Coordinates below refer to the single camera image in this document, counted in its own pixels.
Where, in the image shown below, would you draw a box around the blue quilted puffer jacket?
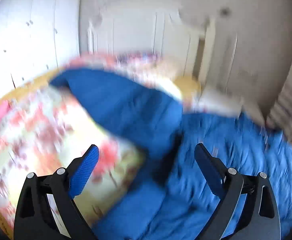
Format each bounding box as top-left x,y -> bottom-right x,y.
50,68 -> 292,239

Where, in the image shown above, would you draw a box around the floral bed quilt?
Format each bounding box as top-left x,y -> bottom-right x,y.
0,51 -> 187,238

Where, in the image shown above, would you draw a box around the yellow pillow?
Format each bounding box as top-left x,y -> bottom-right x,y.
174,76 -> 202,99

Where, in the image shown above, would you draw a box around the white wooden headboard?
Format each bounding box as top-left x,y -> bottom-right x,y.
87,1 -> 216,85

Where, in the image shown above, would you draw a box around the white wardrobe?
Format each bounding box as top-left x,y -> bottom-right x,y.
0,0 -> 80,98

